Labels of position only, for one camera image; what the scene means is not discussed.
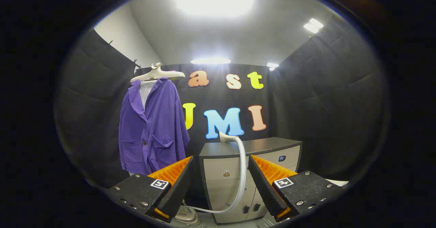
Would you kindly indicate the small ceiling light panel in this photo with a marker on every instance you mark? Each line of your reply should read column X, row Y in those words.
column 272, row 65
column 313, row 25

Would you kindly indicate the garment steamer base unit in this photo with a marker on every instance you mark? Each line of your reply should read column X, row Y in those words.
column 186, row 217

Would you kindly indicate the long ceiling light strip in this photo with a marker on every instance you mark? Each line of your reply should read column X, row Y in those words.
column 210, row 61

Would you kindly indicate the grey cabinet with dark top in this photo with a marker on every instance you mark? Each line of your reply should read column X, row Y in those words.
column 221, row 168

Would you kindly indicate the white plastic clothes hanger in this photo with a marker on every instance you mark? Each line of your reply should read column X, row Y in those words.
column 155, row 73

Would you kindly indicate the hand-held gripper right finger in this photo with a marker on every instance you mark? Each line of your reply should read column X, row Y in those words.
column 264, row 187

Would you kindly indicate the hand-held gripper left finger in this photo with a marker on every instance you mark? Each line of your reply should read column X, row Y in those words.
column 177, row 187

